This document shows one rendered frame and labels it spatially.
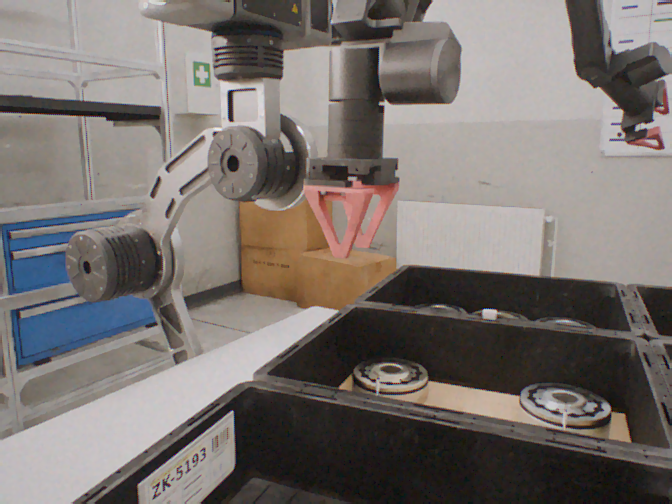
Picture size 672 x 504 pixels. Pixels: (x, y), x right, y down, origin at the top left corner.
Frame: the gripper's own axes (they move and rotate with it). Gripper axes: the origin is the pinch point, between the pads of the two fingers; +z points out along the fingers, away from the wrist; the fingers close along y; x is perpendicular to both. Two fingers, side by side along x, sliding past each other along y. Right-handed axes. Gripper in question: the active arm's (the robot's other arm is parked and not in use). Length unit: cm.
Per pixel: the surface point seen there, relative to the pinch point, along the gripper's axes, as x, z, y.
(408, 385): -4.0, 20.0, 10.9
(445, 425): -12.9, 13.0, -9.5
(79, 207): 165, 19, 109
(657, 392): -30.5, 12.5, 4.8
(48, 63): 246, -48, 166
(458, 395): -9.4, 23.0, 17.3
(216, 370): 44, 37, 36
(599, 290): -27, 14, 51
